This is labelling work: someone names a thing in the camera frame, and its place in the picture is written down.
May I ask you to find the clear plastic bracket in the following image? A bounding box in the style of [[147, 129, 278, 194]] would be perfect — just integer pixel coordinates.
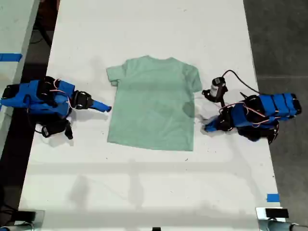
[[4, 209, 46, 231]]

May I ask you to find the black camera stalk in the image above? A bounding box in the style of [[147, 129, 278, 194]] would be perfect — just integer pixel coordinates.
[[202, 88, 229, 109], [51, 119, 74, 141]]

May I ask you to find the thin dark floor cable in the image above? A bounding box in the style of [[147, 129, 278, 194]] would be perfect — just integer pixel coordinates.
[[29, 23, 52, 48]]

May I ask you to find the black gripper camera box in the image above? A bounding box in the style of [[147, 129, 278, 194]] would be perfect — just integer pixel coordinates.
[[209, 77, 228, 97], [40, 125, 57, 139]]

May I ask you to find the short blue tape piece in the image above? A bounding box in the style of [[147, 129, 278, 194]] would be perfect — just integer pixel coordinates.
[[266, 193, 281, 203]]

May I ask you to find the white side table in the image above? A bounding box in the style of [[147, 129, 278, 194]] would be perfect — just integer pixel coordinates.
[[0, 0, 41, 156]]

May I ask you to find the long blue tape strip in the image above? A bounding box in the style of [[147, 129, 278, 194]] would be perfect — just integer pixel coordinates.
[[0, 53, 23, 62]]

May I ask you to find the pale green T-shirt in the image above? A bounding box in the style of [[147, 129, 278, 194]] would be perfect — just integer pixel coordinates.
[[106, 55, 203, 152]]

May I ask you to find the shiny metal bracket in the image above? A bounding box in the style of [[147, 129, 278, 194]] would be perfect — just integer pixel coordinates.
[[255, 206, 308, 231]]

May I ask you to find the small black box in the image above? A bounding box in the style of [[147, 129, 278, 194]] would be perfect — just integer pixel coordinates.
[[265, 208, 290, 219], [17, 210, 37, 222]]

